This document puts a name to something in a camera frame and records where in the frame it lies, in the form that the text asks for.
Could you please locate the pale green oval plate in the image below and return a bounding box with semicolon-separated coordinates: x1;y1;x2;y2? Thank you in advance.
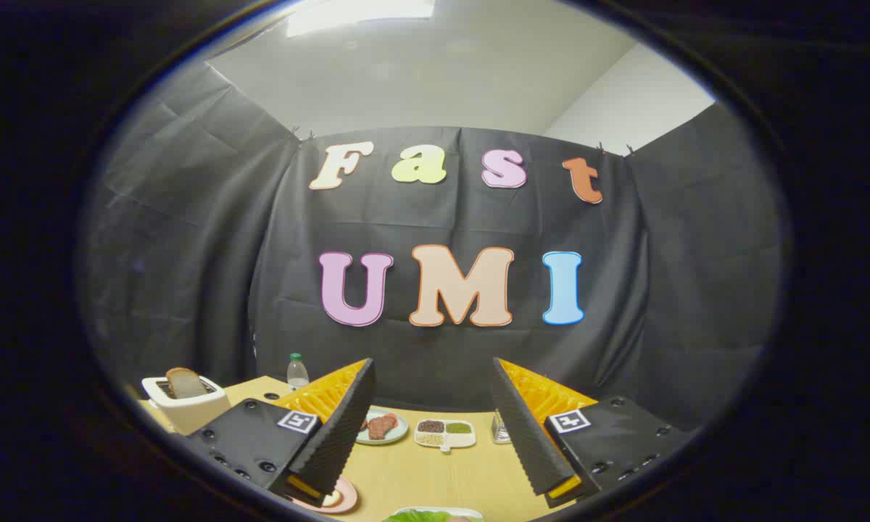
355;407;410;445

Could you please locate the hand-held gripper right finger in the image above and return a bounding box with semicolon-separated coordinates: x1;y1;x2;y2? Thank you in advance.
491;357;697;508

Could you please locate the pink round plate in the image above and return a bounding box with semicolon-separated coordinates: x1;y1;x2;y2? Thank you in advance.
290;475;358;515

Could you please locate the ceiling light panel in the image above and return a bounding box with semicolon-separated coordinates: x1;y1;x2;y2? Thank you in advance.
286;0;436;37

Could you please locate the white divided condiment dish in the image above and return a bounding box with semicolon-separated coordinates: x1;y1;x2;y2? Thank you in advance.
414;418;477;454

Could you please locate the plain bread slice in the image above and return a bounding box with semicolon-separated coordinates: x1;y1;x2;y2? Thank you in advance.
165;367;209;399

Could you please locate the black backdrop cloth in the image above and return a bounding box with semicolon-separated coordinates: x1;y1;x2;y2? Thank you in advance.
80;62;787;436

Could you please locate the white toaster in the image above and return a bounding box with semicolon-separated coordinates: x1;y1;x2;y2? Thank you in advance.
141;373;231;436

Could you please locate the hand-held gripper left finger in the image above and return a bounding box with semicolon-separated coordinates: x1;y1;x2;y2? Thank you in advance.
186;357;378;508

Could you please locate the white square plate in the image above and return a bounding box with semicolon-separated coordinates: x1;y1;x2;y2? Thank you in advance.
388;505;485;522

